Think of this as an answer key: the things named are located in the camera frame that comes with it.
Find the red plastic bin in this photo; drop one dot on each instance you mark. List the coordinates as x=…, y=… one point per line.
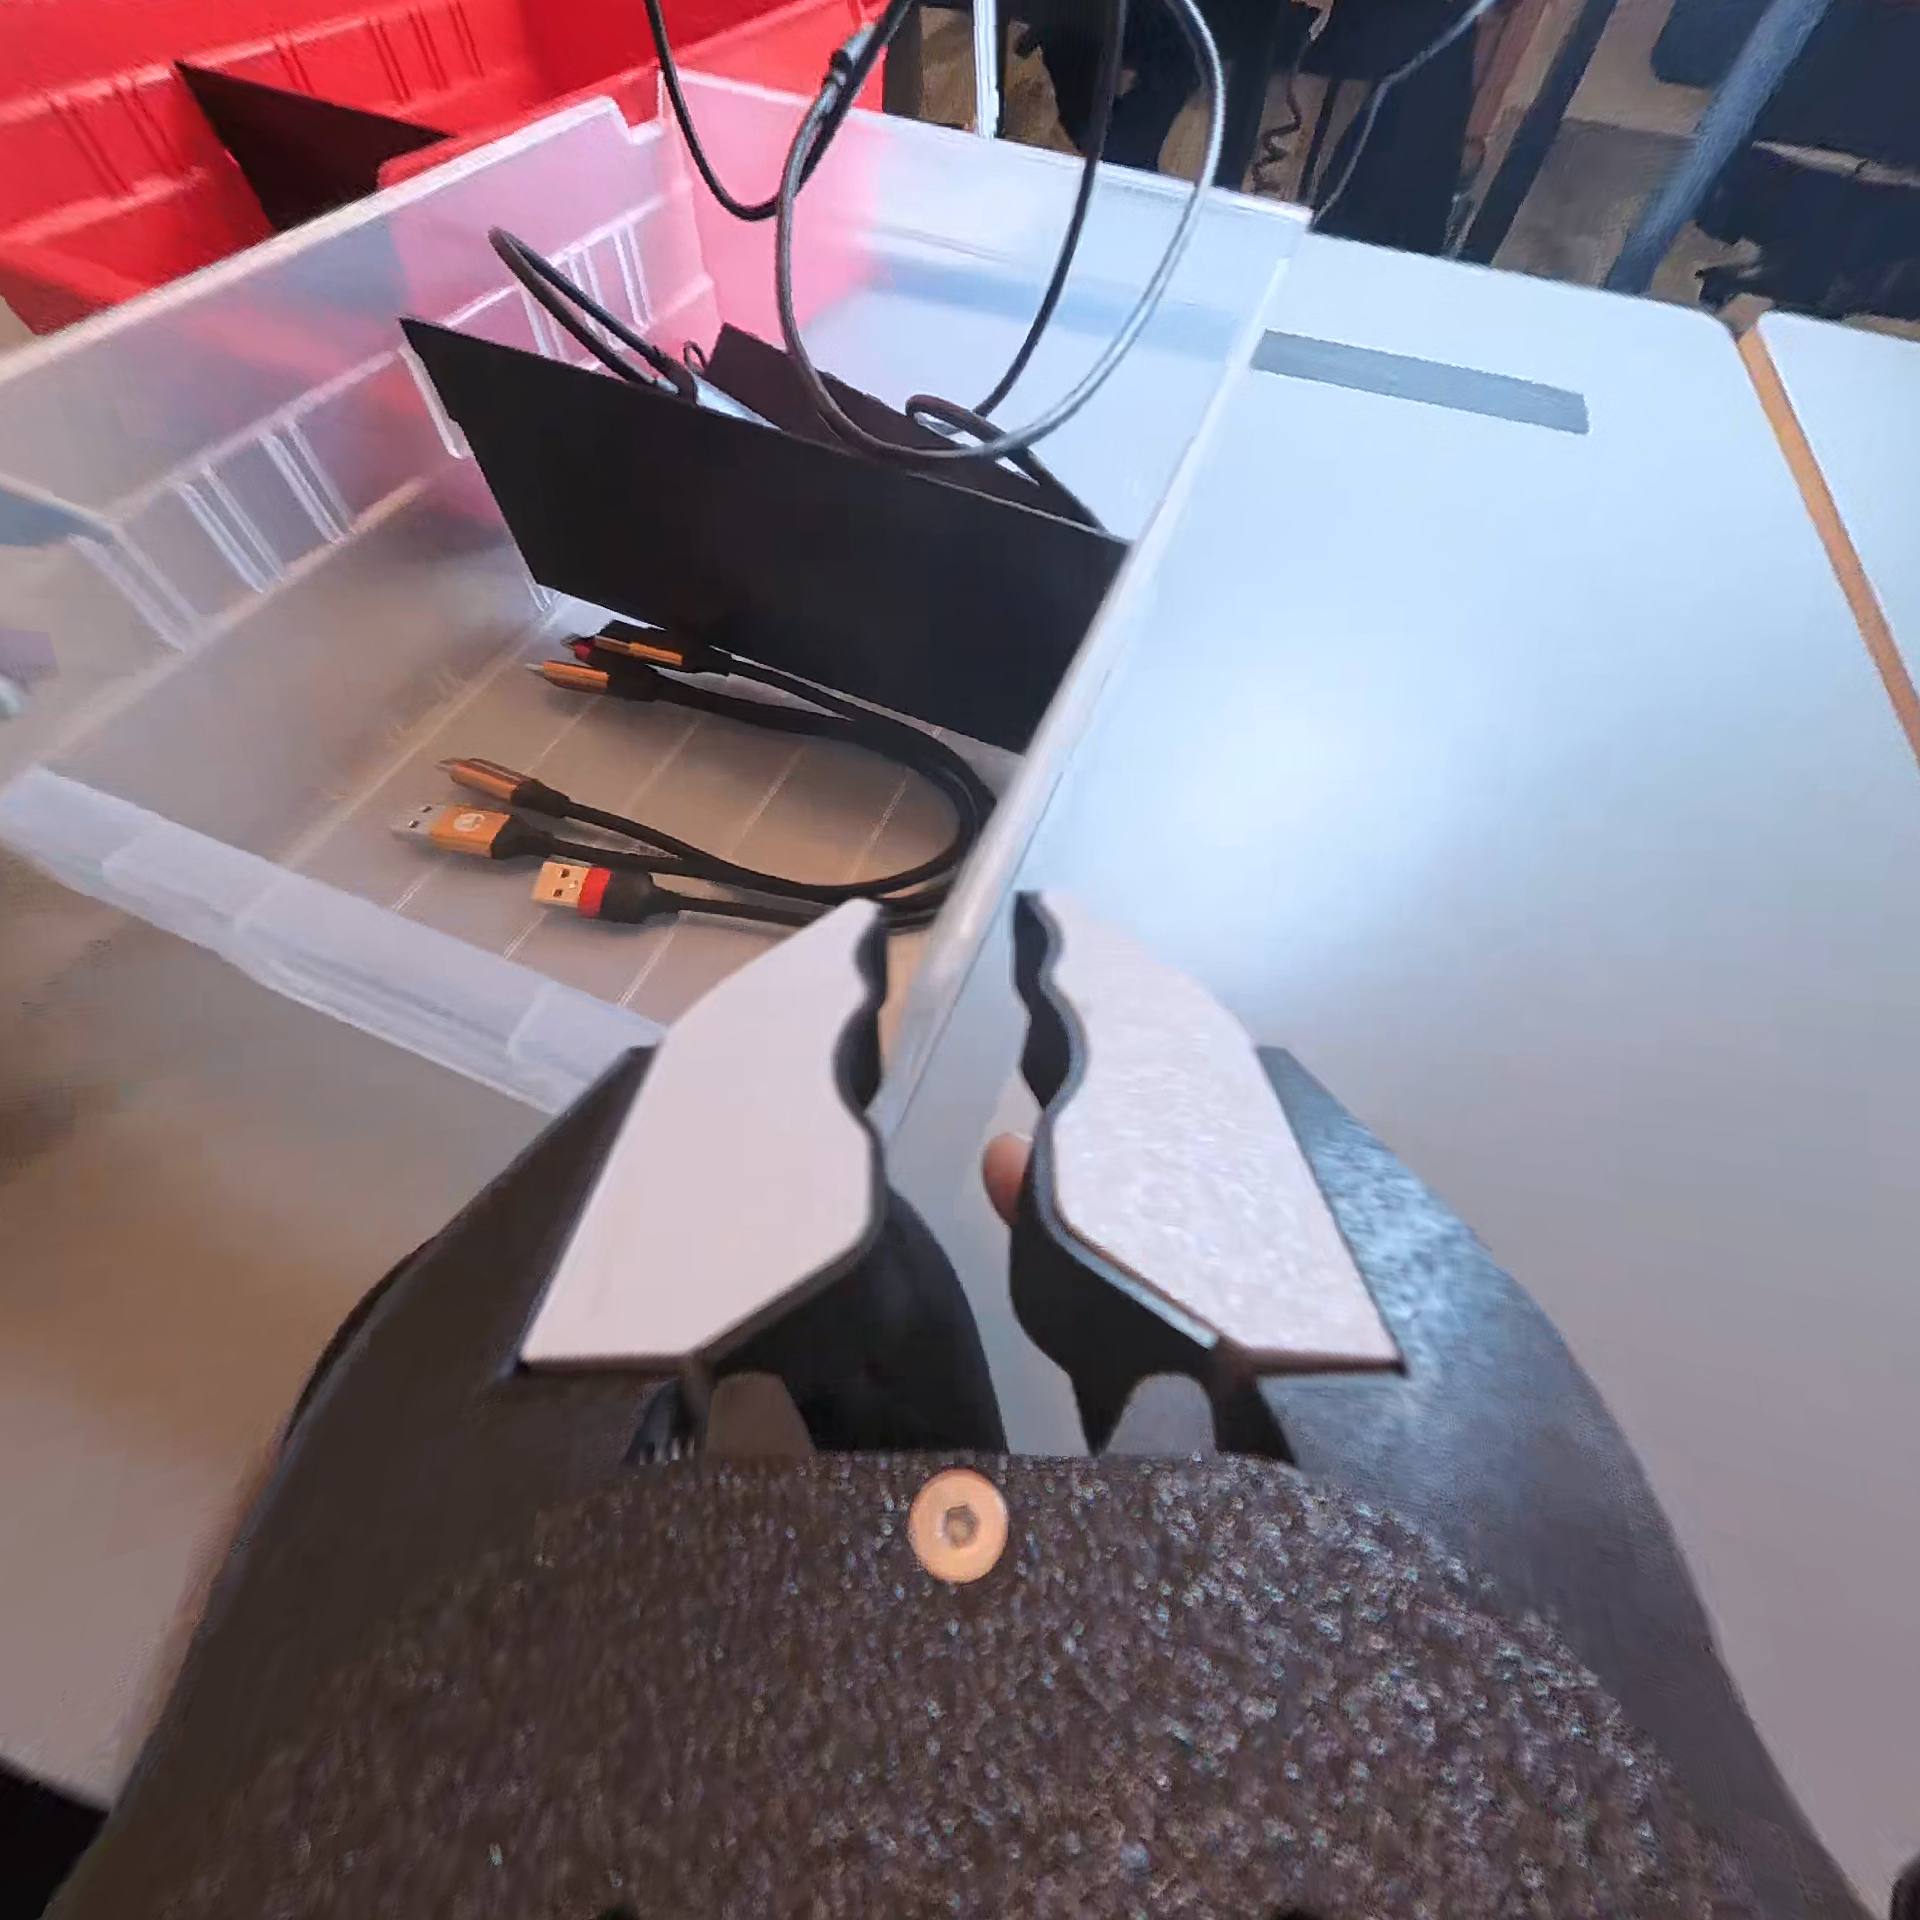
x=149, y=89

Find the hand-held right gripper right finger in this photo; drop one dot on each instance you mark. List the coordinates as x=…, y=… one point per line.
x=1201, y=1201

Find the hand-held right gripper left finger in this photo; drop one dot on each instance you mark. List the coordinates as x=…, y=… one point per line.
x=720, y=1201

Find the clear plastic bin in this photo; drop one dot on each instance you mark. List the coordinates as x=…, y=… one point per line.
x=300, y=751

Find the person's right hand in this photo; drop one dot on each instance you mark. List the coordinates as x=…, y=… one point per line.
x=1001, y=1177

